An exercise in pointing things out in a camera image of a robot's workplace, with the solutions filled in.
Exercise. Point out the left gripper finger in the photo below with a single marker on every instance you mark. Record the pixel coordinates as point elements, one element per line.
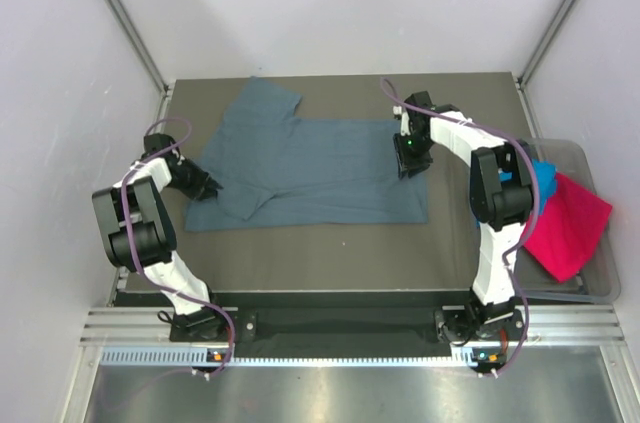
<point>212,185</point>
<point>208,194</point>

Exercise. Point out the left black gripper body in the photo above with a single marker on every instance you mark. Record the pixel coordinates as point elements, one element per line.
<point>192,181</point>

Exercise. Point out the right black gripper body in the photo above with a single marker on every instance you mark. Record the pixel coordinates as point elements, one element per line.
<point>412,151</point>

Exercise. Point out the grey-blue t-shirt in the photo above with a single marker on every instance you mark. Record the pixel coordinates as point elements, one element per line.
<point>277,169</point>

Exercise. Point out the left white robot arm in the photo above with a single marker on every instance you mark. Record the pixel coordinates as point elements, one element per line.
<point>137,232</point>

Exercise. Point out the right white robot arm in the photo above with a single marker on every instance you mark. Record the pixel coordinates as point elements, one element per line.
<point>503,195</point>

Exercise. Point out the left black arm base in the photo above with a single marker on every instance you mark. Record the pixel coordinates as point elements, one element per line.
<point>215,328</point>

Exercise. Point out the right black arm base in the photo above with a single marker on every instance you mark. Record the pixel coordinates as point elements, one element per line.
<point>455,327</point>

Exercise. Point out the bright blue t-shirt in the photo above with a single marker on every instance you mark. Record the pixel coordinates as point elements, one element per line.
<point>545,178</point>

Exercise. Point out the magenta t-shirt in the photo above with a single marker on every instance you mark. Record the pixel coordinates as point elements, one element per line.
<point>569,230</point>

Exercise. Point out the clear plastic bin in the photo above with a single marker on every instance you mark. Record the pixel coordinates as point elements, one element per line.
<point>598,281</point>

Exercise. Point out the slotted cable duct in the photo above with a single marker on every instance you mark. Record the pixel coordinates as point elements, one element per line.
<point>210,358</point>

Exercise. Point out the front aluminium rail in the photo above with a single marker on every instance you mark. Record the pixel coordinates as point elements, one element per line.
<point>552,325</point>

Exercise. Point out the left aluminium frame post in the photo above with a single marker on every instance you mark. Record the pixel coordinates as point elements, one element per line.
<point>133,36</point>

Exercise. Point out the aluminium frame post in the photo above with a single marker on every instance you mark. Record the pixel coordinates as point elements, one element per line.
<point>549,35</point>
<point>133,36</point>

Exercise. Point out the right aluminium frame post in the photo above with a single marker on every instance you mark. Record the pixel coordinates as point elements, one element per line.
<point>549,35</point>

